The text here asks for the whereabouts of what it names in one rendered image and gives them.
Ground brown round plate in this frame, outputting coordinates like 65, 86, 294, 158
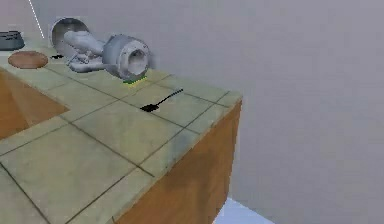
7, 50, 50, 70

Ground black food turner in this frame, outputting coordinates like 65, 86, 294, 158
139, 88, 185, 113

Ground tiled kitchen counter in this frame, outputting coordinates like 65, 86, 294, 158
0, 36, 243, 224

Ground green yellow sponge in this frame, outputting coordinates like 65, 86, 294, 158
122, 75, 148, 85

